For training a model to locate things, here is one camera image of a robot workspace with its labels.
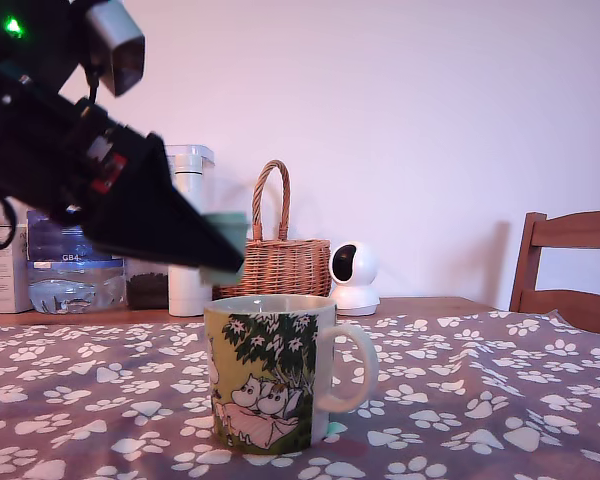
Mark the brown wicker basket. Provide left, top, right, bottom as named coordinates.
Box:
left=212, top=159, right=333, bottom=301

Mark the brown wooden chair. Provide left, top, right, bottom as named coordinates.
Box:
left=508, top=209, right=600, bottom=342

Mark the clear container with white lid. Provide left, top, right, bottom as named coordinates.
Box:
left=124, top=143, right=216, bottom=311

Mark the small white round camera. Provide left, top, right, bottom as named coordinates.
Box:
left=328, top=240, right=381, bottom=317

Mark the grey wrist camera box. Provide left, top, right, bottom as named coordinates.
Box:
left=69, top=0, right=147, bottom=99

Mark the white cardboard box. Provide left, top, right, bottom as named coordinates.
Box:
left=0, top=223, right=31, bottom=315

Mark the large clear water bottle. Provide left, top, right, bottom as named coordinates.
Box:
left=26, top=208, right=128, bottom=315

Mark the white insulated bottle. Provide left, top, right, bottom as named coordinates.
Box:
left=168, top=153, right=212, bottom=318

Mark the cartoon print ceramic mug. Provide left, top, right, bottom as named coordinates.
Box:
left=202, top=294, right=380, bottom=456

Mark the grey paw print tablecloth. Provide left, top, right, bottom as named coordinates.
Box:
left=0, top=308, right=600, bottom=480

